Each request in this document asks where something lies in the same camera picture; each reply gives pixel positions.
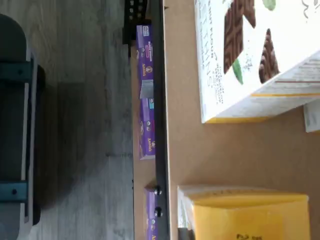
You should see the white Sweet Thins box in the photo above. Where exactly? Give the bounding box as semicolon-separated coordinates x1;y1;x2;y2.
194;0;320;124
303;98;320;133

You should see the brown particle board shelf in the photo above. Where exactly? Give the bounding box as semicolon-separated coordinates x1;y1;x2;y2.
162;0;320;240

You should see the Simple Mills almond flour box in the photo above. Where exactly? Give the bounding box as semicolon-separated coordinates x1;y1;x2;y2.
177;184;310;240

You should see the dark grey base platform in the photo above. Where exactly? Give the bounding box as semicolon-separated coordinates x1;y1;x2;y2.
0;13;46;240

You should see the teal bracket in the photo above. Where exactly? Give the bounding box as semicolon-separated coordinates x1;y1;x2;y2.
0;60;33;83
0;181;28;202

